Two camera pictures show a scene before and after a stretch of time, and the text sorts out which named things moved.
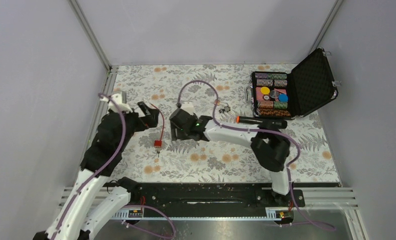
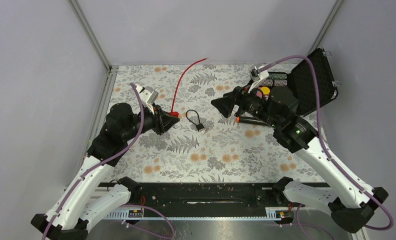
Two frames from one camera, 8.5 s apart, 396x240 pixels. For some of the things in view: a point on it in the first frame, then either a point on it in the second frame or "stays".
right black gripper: (179, 135) -> (226, 103)
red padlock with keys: (157, 144) -> (174, 113)
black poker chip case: (276, 95) stays
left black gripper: (143, 121) -> (162, 121)
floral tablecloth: (221, 92) stays
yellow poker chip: (265, 90) stays
